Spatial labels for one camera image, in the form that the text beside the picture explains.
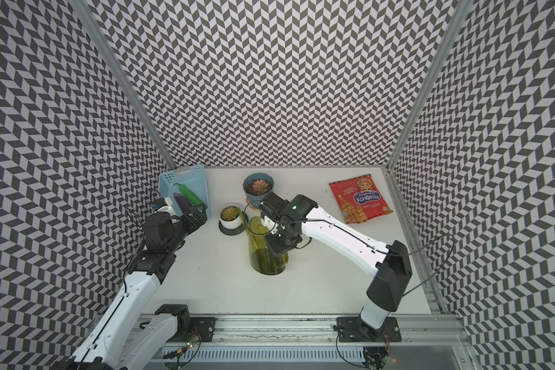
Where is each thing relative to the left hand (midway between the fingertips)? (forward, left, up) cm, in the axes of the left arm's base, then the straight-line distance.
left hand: (195, 212), depth 80 cm
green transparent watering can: (-14, -24, -7) cm, 29 cm away
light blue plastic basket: (+33, +16, -18) cm, 40 cm away
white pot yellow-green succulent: (+5, -9, -11) cm, 15 cm away
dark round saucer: (+2, -11, -17) cm, 20 cm away
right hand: (-15, -30, -2) cm, 33 cm away
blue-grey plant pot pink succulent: (+19, -19, -9) cm, 28 cm away
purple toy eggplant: (+16, +15, -18) cm, 28 cm away
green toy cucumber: (+20, +12, -20) cm, 31 cm away
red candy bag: (+16, -64, -14) cm, 67 cm away
